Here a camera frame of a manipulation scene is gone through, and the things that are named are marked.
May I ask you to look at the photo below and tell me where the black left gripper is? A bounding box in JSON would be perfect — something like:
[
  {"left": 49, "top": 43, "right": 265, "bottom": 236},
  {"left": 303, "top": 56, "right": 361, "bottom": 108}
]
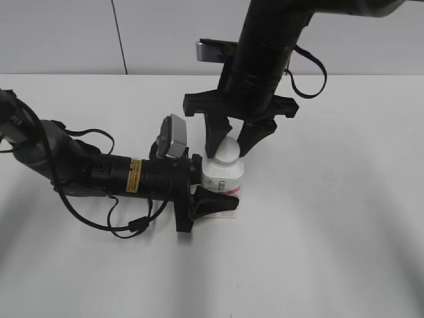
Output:
[{"left": 140, "top": 148, "right": 239, "bottom": 233}]

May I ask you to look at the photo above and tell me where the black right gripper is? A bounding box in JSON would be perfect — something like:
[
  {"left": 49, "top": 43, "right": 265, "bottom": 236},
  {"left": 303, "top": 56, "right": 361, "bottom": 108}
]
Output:
[{"left": 183, "top": 56, "right": 299, "bottom": 158}]

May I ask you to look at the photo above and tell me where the white screw cap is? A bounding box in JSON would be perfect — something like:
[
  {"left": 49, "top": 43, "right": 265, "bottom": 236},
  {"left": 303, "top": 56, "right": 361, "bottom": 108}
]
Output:
[{"left": 212, "top": 136, "right": 240, "bottom": 167}]

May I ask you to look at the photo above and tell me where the white yili yogurt bottle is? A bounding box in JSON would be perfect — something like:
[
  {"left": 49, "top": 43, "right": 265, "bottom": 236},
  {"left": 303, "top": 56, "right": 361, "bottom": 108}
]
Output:
[{"left": 201, "top": 156, "right": 244, "bottom": 198}]

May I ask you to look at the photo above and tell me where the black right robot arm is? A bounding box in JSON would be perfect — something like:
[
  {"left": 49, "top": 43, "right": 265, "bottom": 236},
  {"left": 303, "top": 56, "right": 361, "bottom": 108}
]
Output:
[{"left": 183, "top": 1, "right": 403, "bottom": 158}]

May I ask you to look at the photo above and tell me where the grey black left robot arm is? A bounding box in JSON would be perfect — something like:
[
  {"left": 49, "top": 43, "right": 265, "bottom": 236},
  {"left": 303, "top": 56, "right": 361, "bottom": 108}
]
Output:
[{"left": 1, "top": 90, "right": 239, "bottom": 233}]

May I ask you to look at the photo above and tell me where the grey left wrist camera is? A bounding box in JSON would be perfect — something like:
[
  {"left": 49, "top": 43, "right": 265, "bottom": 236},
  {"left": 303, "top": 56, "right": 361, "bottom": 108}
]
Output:
[{"left": 156, "top": 113, "right": 187, "bottom": 158}]

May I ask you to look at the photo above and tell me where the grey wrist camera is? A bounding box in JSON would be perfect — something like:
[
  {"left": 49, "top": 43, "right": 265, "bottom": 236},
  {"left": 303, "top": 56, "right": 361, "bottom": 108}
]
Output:
[
  {"left": 195, "top": 38, "right": 238, "bottom": 63},
  {"left": 156, "top": 113, "right": 187, "bottom": 158}
]

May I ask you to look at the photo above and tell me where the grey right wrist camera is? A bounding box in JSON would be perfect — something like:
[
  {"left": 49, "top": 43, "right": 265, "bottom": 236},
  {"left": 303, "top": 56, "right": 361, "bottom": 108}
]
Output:
[{"left": 195, "top": 38, "right": 238, "bottom": 63}]

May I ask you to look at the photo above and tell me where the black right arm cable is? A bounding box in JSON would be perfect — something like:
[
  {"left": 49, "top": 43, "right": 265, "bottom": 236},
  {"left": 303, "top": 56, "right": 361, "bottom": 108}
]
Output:
[{"left": 286, "top": 44, "right": 327, "bottom": 98}]

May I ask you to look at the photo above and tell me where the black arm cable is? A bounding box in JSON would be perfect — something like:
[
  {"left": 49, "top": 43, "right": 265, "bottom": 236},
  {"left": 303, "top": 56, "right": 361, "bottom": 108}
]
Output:
[
  {"left": 286, "top": 44, "right": 327, "bottom": 98},
  {"left": 9, "top": 95, "right": 173, "bottom": 238}
]

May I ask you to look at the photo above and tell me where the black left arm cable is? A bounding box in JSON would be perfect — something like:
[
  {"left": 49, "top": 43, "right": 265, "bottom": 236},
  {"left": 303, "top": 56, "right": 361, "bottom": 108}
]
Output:
[{"left": 9, "top": 95, "right": 173, "bottom": 238}]

